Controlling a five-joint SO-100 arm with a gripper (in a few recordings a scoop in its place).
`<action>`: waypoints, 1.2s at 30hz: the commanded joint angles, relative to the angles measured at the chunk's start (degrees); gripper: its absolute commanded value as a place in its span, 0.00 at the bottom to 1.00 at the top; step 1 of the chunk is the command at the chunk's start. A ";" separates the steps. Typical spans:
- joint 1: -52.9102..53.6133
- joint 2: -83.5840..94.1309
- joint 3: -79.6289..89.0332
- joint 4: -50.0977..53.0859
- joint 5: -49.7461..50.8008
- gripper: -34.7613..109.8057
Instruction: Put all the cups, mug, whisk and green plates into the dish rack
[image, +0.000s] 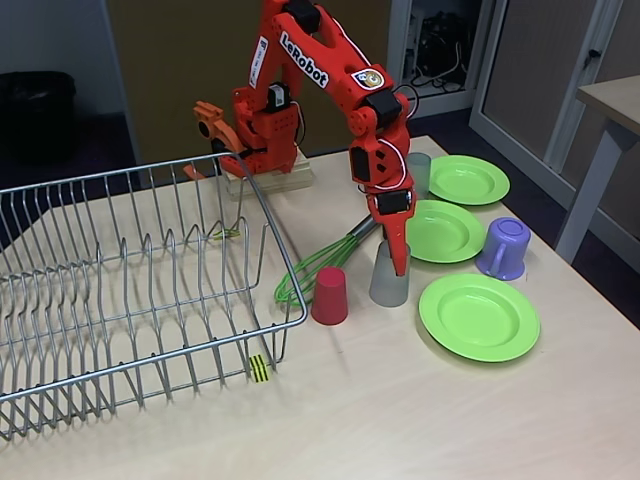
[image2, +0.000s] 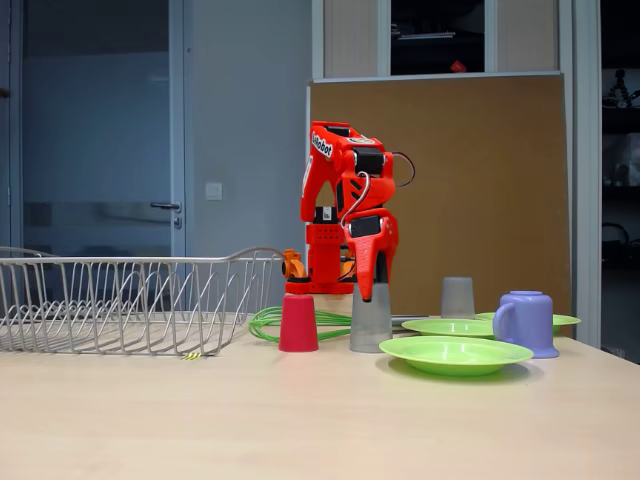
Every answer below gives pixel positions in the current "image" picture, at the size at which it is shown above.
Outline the translucent grey plastic cup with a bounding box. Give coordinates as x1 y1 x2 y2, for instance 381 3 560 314
405 152 433 200
368 241 412 308

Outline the green whisk with metal handle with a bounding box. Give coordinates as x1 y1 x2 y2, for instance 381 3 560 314
273 215 376 306

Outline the red plastic cup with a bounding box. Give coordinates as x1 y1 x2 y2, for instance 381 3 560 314
310 266 349 326

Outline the purple plastic mug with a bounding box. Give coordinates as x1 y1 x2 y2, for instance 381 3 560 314
474 217 532 282

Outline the green plastic plate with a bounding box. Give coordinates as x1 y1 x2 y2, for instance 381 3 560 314
404 198 485 265
418 273 542 364
427 154 511 207

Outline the wooden base block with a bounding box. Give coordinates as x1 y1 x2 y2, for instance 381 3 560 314
222 149 316 201

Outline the orange table clamp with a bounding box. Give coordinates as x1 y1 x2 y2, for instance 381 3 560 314
182 100 251 181

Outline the yellow black striped tape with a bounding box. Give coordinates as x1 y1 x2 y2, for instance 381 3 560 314
248 353 272 385

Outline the white tambour door cabinet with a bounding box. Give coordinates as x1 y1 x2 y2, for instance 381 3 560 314
384 0 640 241

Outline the beige side table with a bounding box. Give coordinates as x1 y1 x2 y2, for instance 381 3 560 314
554 74 640 264

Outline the brown pin board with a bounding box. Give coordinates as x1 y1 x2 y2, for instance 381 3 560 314
105 0 391 166

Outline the tangled cables and electronics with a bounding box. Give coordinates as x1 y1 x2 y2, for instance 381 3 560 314
410 10 471 94

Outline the metal wire dish rack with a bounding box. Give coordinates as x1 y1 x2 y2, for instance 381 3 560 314
0 152 310 442

